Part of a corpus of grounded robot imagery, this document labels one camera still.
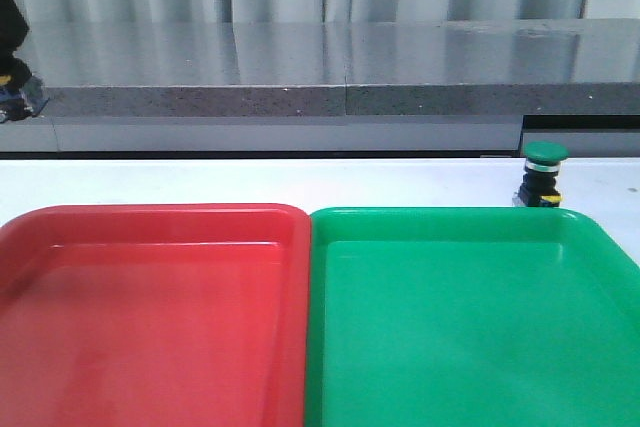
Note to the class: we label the grey stone counter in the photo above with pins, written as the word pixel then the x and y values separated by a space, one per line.
pixel 461 88

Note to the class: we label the green mushroom push button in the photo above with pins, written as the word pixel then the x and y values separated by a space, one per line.
pixel 541 168

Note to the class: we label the red plastic tray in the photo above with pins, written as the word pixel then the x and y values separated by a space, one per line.
pixel 154 315

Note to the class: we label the green plastic tray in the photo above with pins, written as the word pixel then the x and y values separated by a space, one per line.
pixel 470 317

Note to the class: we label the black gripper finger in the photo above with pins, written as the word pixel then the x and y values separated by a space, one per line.
pixel 14 30

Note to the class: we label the red mushroom push button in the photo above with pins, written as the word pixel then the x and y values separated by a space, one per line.
pixel 22 93

